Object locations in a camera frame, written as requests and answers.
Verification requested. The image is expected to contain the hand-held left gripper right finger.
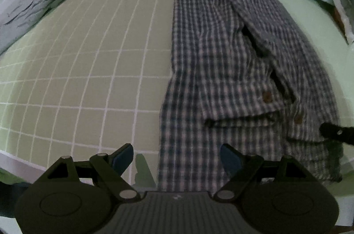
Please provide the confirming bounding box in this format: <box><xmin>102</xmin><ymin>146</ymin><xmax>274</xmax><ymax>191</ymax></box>
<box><xmin>214</xmin><ymin>143</ymin><xmax>308</xmax><ymax>201</ymax></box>

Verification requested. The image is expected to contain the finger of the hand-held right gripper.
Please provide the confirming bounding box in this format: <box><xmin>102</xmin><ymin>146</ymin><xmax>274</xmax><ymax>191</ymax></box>
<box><xmin>319</xmin><ymin>122</ymin><xmax>354</xmax><ymax>145</ymax></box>

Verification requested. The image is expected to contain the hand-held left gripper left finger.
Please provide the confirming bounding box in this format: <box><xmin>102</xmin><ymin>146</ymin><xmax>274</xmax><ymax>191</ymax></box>
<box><xmin>46</xmin><ymin>143</ymin><xmax>140</xmax><ymax>201</ymax></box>

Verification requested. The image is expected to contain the blue plaid shirt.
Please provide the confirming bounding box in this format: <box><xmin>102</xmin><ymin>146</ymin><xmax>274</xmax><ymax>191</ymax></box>
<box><xmin>156</xmin><ymin>0</ymin><xmax>344</xmax><ymax>192</ymax></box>

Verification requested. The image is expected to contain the green grid bed sheet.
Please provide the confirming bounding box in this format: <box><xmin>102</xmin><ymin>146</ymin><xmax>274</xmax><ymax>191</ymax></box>
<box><xmin>0</xmin><ymin>0</ymin><xmax>354</xmax><ymax>196</ymax></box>

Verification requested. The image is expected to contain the white and brown object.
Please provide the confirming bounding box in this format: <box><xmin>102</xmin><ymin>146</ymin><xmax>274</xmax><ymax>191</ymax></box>
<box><xmin>330</xmin><ymin>0</ymin><xmax>354</xmax><ymax>45</ymax></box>

